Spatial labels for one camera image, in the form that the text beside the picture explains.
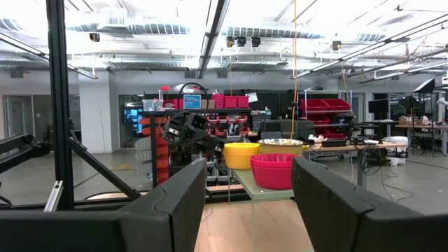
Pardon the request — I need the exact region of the blue lit display screen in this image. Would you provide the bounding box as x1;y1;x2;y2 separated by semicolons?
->
122;108;144;134

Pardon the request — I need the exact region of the black equipment case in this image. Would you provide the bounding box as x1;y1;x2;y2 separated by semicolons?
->
259;120;283;141
281;120;316;143

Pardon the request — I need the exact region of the flat black desk device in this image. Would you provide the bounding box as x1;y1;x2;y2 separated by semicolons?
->
321;139;347;148

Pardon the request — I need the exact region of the blue sign box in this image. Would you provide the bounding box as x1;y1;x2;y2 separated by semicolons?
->
183;94;202;110

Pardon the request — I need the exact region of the green perforated metal shelf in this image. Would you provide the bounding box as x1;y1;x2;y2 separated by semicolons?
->
226;167;297;252

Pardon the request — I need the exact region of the black studio softbox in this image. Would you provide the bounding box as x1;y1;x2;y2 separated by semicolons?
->
412;77;436;94

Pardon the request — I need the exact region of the black metal rig frame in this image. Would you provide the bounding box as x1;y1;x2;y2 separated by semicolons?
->
0;0;232;213

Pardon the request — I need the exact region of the yellow power cable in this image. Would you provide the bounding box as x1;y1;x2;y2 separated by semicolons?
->
289;0;299;140

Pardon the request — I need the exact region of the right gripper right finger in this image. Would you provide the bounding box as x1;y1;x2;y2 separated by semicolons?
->
290;156;424;252

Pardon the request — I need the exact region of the black computer monitor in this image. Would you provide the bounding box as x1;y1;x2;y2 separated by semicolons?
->
367;99;389;114

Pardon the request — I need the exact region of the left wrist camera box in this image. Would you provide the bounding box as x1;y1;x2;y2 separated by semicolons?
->
188;112;209;132

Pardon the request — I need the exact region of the rack of orange bins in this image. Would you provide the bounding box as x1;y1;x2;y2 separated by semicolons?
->
139;117;169;186

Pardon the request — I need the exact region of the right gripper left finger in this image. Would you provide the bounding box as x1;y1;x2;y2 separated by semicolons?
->
117;157;208;252

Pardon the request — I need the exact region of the large red storage bin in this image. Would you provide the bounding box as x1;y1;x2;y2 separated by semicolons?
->
300;99;330;113
321;99;351;112

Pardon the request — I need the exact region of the white wire rack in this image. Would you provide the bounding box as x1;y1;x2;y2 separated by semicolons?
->
297;89;354;139

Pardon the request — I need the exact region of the silver aluminium bracket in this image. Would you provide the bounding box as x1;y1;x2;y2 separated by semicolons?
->
43;180;64;213

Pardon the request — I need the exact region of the black storage shelving unit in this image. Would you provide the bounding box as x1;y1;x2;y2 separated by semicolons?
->
141;90;253;186

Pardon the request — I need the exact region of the clear plastic container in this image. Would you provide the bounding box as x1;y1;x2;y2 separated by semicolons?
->
142;99;165;112

